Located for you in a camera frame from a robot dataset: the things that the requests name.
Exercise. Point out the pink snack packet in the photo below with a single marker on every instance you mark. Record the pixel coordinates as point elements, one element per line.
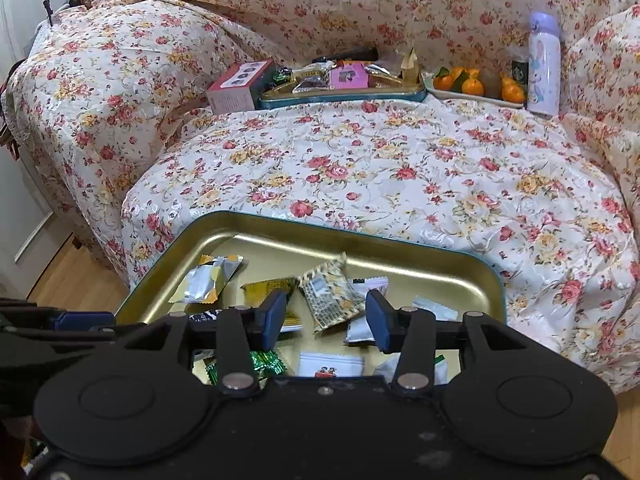
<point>347,76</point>

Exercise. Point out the purple white thermos bottle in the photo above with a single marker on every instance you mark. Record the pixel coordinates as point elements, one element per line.
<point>544,75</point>

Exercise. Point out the yellow black patterned packet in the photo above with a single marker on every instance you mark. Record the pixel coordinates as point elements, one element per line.
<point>327,300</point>

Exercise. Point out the pile of tangerines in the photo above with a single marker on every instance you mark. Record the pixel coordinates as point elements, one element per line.
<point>472,86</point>

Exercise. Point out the green white snack packet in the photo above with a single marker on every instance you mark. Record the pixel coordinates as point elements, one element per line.
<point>437,370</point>

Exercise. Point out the plain white snack packet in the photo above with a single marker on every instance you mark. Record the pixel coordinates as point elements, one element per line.
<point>357,332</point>

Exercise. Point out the white oblong plate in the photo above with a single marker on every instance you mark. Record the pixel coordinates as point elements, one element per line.
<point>480,98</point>

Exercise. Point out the gold snack packet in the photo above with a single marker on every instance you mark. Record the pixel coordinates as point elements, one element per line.
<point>270,289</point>

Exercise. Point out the small dark can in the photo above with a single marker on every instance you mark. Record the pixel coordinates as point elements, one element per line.
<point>520,72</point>

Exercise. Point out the gold tin tray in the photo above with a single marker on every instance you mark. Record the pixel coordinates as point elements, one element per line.
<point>400,267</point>

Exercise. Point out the gold paper wrapper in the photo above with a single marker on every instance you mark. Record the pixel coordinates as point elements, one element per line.
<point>411,66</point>

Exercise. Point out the green purple foil candy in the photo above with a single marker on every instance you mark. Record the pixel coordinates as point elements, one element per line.
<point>280,76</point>

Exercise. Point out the teal tin full of packets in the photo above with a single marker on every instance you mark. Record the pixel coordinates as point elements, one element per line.
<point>350,96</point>

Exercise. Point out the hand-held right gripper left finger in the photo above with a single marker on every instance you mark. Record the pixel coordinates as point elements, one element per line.
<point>275,320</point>

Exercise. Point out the long black object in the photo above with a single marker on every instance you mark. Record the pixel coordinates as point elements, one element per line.
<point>355,54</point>

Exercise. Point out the pink cardboard box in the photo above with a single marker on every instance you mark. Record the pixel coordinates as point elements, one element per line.
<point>230,97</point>

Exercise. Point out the yellow silver snack packet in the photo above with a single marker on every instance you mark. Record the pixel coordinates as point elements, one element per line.
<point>202,282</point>

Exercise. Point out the dark patterned snack packet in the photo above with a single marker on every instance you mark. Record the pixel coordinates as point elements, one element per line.
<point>311,81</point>

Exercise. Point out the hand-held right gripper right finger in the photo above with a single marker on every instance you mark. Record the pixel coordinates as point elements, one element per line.
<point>377,322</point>

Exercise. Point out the short black rod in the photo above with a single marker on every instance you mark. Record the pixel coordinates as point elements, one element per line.
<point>48,12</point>

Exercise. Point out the white packet with red print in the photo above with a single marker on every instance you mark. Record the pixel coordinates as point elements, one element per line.
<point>325,362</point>

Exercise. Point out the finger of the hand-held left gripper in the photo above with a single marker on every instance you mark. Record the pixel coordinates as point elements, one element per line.
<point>85,320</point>

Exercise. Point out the orange snack packet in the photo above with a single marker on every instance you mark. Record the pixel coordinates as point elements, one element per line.
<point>382,79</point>

